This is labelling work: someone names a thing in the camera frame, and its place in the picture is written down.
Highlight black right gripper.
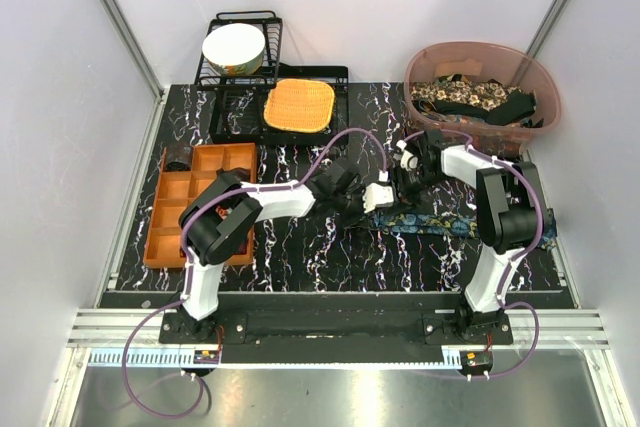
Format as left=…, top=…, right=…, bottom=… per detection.
left=384, top=165, right=449, bottom=219

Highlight pink translucent plastic tub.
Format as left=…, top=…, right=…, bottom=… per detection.
left=403, top=41, right=562, bottom=157

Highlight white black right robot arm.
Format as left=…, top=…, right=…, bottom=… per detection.
left=395, top=130, right=550, bottom=344

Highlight pile of patterned ties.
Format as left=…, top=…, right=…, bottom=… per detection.
left=410, top=74, right=544, bottom=128

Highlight aluminium frame rail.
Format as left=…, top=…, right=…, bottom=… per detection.
left=68, top=309, right=609, bottom=349

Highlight white ceramic bowl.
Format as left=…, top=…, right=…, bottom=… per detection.
left=201, top=23, right=266, bottom=76

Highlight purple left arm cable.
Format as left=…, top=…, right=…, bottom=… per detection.
left=122, top=129, right=391, bottom=421

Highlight orange woven mat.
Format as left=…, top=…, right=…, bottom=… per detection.
left=264, top=79, right=336, bottom=134

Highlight dark blue patterned rolled tie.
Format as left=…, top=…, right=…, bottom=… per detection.
left=163, top=144, right=193, bottom=172

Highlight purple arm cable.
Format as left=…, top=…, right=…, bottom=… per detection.
left=399, top=129, right=546, bottom=381
left=122, top=129, right=391, bottom=421

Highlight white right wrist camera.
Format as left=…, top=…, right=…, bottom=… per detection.
left=396, top=140, right=422, bottom=171

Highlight wooden compartment organizer box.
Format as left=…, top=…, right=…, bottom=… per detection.
left=143, top=143, right=257, bottom=269

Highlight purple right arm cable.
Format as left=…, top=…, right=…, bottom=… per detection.
left=399, top=129, right=546, bottom=381

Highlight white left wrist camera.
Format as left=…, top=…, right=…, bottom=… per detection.
left=362, top=183, right=396, bottom=214

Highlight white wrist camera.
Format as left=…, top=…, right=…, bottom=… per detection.
left=396, top=140, right=422, bottom=171
left=362, top=183, right=396, bottom=214

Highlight black wire dish rack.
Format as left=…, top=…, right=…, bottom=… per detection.
left=193, top=9, right=350, bottom=149

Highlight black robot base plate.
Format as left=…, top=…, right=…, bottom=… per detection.
left=159, top=309, right=514, bottom=346

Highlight blue floral patterned tie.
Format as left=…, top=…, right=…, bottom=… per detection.
left=349, top=206, right=557, bottom=252

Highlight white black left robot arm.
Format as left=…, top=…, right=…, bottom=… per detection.
left=179, top=159, right=364, bottom=343

